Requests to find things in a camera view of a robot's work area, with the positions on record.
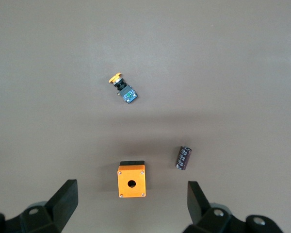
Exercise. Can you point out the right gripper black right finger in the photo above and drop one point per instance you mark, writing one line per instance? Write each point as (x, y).
(198, 208)

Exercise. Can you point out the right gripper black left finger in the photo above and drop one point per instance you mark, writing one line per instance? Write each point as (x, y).
(60, 206)

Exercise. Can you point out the yellow mushroom push button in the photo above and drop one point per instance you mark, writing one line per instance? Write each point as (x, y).
(128, 94)

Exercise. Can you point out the orange button enclosure box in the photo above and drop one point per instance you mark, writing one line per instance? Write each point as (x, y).
(126, 177)

